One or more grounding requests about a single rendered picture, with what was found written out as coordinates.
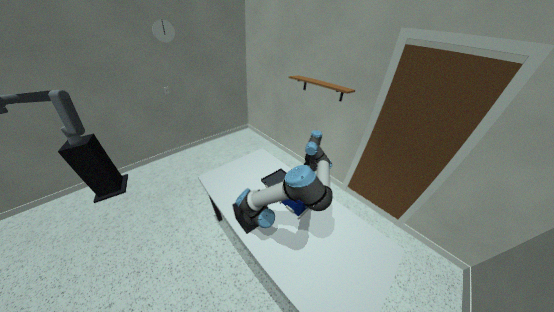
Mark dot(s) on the blue crate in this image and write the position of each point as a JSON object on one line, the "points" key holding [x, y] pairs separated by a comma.
{"points": [[298, 207]]}

